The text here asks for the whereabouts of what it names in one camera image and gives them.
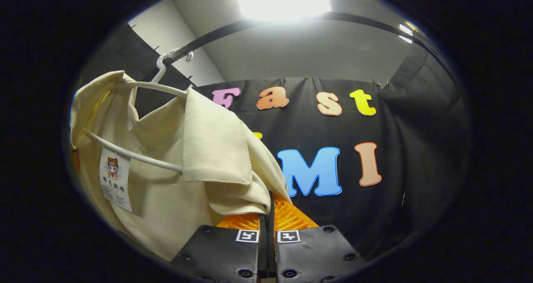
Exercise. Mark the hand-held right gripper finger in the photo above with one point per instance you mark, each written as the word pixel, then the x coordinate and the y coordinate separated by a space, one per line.
pixel 271 241
pixel 263 249

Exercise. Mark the small ceiling light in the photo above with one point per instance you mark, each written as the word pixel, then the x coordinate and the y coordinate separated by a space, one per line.
pixel 407 32

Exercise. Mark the white plastic hanger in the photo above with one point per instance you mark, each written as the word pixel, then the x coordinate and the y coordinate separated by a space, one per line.
pixel 158 87

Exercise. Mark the black metal clothes rack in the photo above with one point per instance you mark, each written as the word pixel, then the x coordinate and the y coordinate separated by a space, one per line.
pixel 216 35

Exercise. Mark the cream button-up shirt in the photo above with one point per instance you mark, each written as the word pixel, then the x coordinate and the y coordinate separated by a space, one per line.
pixel 166 216

